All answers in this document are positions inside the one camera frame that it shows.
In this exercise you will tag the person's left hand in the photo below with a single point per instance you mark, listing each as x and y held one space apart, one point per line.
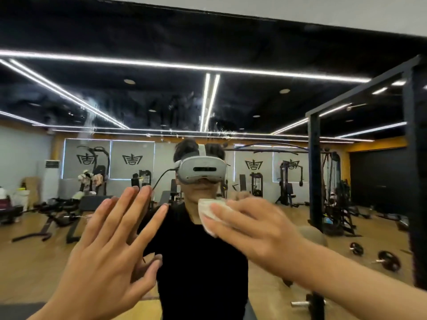
100 263

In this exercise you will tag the person's right hand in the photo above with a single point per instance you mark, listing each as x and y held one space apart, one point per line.
270 236

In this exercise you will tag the person's right fingers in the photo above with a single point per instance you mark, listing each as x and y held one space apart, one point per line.
233 223

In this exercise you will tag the person's left middle finger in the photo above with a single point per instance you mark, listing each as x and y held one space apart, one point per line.
133 211

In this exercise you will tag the person's left little finger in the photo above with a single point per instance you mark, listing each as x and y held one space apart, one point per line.
96 219

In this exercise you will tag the person's left thumb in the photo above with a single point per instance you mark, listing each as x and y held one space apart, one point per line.
150 274

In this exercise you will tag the white cleaning cloth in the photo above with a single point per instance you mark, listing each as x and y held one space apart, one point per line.
210 209

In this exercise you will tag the person's right forearm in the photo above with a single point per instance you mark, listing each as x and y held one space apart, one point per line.
360 283

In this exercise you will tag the person's left forearm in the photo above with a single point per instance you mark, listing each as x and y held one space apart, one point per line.
63 313

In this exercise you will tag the black weight bench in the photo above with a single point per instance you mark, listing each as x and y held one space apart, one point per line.
66 213

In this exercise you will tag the small black gym machine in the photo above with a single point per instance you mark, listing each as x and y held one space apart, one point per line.
256 184

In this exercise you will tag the black t-shirt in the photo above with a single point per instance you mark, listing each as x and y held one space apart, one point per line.
196 263

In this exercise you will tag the black tall exercise machine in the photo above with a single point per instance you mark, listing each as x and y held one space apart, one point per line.
100 169

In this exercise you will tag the grey logo window blind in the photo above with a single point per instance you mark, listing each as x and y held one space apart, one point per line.
278 156
253 164
132 159
71 169

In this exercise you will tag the white standing air conditioner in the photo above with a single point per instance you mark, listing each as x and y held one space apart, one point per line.
51 179

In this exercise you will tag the grey headset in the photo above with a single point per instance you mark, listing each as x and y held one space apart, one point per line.
202 169

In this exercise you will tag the black weight stack machine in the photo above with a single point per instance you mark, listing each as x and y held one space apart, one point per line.
287 186

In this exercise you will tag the brown cardboard box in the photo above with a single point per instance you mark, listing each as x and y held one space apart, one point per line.
31 188

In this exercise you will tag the white bin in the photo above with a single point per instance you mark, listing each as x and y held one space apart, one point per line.
21 199

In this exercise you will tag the black barbell with plates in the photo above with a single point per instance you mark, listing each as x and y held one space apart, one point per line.
315 304

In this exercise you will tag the small black weight plate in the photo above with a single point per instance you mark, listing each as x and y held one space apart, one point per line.
357 249

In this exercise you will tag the ceiling light strips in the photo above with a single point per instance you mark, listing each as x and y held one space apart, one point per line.
166 65

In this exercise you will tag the large black weight plate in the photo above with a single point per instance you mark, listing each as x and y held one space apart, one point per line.
389 260

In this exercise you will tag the large wall mirror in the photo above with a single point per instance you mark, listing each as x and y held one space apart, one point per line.
200 46

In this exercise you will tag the black power rack frame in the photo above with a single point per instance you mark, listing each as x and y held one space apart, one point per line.
415 163

